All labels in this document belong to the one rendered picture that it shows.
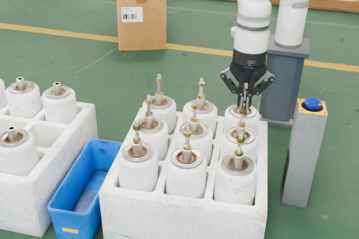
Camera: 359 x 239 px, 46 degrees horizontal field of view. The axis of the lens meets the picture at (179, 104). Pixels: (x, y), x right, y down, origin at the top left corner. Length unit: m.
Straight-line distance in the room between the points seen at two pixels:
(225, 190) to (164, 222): 0.17
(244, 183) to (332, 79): 1.13
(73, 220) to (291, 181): 0.59
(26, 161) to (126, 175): 0.26
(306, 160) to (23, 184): 0.72
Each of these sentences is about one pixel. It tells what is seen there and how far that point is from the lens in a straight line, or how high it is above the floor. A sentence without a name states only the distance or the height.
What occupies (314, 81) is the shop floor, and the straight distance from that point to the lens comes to 1.96.
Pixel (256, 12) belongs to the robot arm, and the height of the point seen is 0.58.
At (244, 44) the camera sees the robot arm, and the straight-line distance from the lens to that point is 0.93.
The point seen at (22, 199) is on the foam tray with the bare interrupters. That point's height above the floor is 0.13.
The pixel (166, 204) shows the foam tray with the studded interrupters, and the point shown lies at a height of 0.17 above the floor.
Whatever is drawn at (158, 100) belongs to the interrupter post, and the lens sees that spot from 1.19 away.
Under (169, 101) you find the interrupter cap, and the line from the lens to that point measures 1.20.
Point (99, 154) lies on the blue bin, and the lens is 1.32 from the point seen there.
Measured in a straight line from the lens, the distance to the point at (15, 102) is 1.32.
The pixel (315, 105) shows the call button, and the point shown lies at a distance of 1.11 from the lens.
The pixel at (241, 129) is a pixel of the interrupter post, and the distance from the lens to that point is 1.06.
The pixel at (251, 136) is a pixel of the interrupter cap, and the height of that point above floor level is 0.25.
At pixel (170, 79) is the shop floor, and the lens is 1.86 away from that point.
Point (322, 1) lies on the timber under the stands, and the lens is 2.91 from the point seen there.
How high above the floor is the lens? 0.87
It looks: 31 degrees down
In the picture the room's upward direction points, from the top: 1 degrees clockwise
